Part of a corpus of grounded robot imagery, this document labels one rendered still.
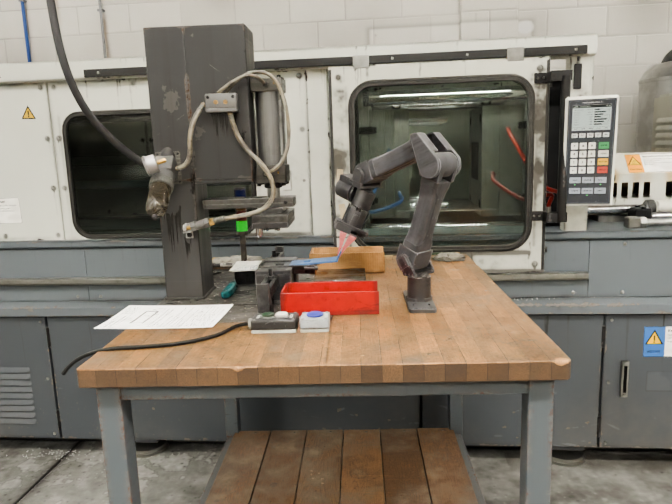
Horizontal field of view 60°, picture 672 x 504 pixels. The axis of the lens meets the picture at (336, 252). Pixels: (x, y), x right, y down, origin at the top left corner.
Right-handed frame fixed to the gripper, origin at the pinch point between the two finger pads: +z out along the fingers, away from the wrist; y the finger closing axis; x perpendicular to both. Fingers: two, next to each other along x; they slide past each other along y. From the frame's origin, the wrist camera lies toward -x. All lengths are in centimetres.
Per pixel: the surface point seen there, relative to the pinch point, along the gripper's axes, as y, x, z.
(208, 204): 39.9, 2.8, 1.6
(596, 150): -69, -43, -62
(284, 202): 20.2, 3.0, -7.6
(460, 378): -30, 58, 3
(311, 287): 3.7, 12.8, 9.5
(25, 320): 109, -68, 93
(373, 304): -12.2, 24.1, 4.4
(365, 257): -9.2, -24.3, 2.0
